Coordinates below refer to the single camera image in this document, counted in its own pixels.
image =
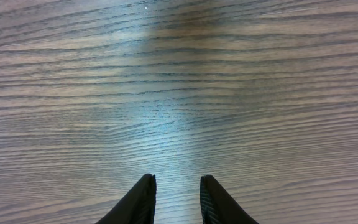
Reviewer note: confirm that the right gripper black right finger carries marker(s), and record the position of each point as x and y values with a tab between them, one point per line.
217	205

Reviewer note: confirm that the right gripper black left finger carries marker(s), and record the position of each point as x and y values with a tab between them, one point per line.
137	206

